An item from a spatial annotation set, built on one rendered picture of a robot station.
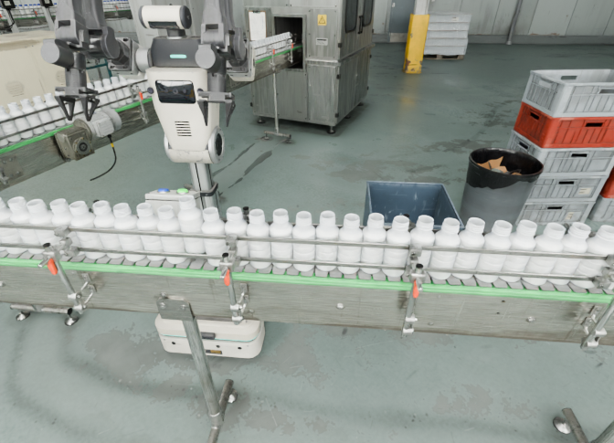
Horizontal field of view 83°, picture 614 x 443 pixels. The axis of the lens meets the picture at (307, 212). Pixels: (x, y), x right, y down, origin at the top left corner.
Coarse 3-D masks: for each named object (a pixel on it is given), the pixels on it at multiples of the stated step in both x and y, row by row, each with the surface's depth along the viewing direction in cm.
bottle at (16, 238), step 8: (0, 200) 93; (0, 208) 93; (8, 208) 96; (0, 216) 93; (8, 216) 95; (0, 232) 95; (8, 232) 96; (16, 232) 97; (8, 240) 97; (16, 240) 98; (8, 248) 98; (16, 248) 99; (24, 248) 100
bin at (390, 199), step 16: (368, 192) 139; (384, 192) 149; (400, 192) 148; (416, 192) 147; (432, 192) 147; (368, 208) 136; (384, 208) 153; (400, 208) 152; (416, 208) 152; (432, 208) 151; (448, 208) 135; (384, 224) 121
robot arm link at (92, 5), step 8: (88, 0) 114; (96, 0) 116; (88, 8) 115; (96, 8) 116; (88, 16) 116; (96, 16) 116; (104, 16) 120; (88, 24) 116; (96, 24) 116; (104, 24) 119; (96, 32) 120; (104, 32) 117; (112, 32) 120; (104, 40) 116; (112, 40) 120; (104, 48) 117; (112, 48) 120; (88, 56) 119; (112, 56) 120
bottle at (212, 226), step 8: (208, 208) 90; (216, 208) 89; (208, 216) 87; (216, 216) 88; (208, 224) 88; (216, 224) 89; (224, 224) 91; (208, 232) 88; (216, 232) 89; (224, 232) 91; (208, 240) 90; (216, 240) 90; (224, 240) 92; (208, 248) 92; (216, 248) 92; (224, 248) 93; (216, 264) 94
